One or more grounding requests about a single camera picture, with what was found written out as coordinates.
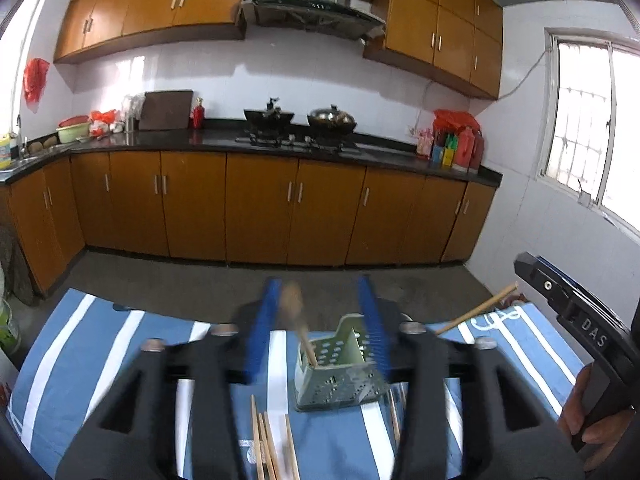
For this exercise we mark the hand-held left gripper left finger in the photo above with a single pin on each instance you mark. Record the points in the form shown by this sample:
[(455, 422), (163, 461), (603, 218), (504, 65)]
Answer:
[(262, 330)]

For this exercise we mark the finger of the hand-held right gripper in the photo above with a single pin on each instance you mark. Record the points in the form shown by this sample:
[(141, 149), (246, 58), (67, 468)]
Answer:
[(560, 300), (557, 271)]

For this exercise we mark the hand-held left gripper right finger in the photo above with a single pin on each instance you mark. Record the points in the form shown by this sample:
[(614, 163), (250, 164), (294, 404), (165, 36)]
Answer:
[(372, 325)]

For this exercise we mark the wooden chopstick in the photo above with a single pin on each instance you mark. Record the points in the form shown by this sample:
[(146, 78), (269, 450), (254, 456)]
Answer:
[(256, 435), (291, 450), (273, 447), (306, 345), (475, 310), (395, 420), (265, 450)]

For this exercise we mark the green perforated utensil holder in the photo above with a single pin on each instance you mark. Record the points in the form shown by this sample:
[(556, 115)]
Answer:
[(330, 385)]

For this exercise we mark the person's right hand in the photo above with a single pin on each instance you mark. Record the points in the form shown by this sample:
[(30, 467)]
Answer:
[(569, 412)]

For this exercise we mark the wooden base cabinets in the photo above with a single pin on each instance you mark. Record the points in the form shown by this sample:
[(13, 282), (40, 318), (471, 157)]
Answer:
[(250, 210)]

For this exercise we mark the red bag with bottles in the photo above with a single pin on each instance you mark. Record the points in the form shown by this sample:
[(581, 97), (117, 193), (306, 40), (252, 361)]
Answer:
[(467, 150)]

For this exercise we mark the barred window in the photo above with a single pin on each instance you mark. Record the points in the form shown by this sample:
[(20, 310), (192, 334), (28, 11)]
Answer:
[(580, 110)]

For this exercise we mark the green condiment bottles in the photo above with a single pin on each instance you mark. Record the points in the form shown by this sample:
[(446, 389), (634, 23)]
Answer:
[(445, 152)]

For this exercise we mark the blue white striped tablecloth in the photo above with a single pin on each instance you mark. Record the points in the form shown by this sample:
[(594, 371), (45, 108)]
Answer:
[(100, 360)]

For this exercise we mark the pink patterned packet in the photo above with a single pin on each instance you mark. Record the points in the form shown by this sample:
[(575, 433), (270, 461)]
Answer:
[(425, 145)]

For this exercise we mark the gas stove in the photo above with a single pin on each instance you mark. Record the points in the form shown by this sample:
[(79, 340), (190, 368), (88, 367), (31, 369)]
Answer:
[(300, 143)]

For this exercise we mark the black kitchen countertop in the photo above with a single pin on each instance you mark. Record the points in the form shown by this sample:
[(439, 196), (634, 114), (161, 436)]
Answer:
[(210, 138)]

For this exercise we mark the lidded wok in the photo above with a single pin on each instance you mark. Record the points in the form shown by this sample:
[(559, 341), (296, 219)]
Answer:
[(332, 119)]

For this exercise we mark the black open wok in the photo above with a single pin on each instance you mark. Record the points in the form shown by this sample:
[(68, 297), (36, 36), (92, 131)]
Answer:
[(267, 117)]

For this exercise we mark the red bottle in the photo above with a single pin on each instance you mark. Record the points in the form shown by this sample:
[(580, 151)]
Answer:
[(198, 117)]

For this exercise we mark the brown cutting board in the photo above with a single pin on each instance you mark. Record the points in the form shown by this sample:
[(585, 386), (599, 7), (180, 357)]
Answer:
[(165, 110)]

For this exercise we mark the white green bucket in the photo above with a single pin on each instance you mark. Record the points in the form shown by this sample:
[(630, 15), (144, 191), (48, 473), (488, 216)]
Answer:
[(7, 330)]

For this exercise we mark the clear plastic bag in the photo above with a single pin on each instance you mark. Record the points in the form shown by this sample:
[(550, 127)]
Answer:
[(132, 110)]

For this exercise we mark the dark cloth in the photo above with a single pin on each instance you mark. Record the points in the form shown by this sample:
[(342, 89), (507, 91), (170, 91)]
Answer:
[(15, 265)]

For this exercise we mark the red white plastic bag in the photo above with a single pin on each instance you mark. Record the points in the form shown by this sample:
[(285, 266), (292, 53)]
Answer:
[(102, 119)]

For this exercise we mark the red basin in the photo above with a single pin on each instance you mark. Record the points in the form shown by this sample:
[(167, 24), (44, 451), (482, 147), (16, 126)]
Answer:
[(75, 121)]

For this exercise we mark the sink faucet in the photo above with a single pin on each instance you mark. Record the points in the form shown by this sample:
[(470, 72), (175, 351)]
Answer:
[(22, 142)]

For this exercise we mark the yellow detergent bottle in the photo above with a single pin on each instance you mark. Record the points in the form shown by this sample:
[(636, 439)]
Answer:
[(5, 152)]

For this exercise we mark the hanging red plastic bag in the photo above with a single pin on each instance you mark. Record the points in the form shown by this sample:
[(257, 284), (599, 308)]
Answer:
[(36, 80)]

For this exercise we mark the bright side window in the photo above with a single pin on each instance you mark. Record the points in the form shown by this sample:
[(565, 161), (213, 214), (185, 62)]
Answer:
[(20, 35)]

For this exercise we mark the long wooden wall cabinets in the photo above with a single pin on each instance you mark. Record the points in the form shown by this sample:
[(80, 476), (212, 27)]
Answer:
[(150, 5)]

